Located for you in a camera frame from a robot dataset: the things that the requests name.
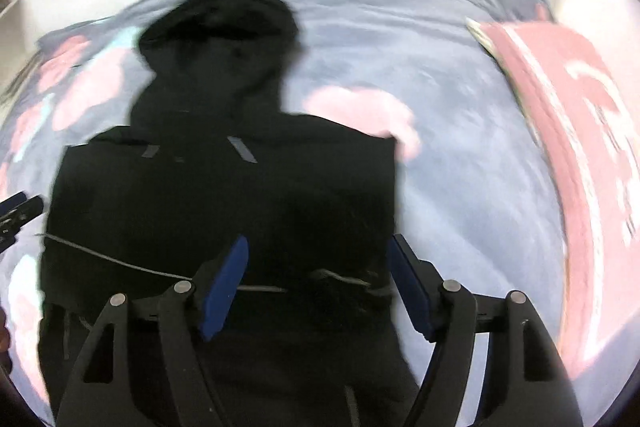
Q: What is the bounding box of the black hoodie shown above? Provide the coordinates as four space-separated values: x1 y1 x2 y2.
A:
37 0 421 427

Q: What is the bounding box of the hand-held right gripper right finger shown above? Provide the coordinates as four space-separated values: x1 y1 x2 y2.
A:
390 234 583 427

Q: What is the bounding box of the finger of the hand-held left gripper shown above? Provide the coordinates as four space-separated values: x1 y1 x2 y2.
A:
0 199 44 250
0 192 27 214

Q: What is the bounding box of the grey floral blanket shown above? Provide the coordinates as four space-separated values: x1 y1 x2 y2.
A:
0 0 576 427

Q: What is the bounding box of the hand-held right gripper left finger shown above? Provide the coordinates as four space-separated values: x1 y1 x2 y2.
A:
52 235 251 427

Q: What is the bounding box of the pink elephant pillow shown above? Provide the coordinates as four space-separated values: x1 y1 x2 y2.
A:
465 18 640 378

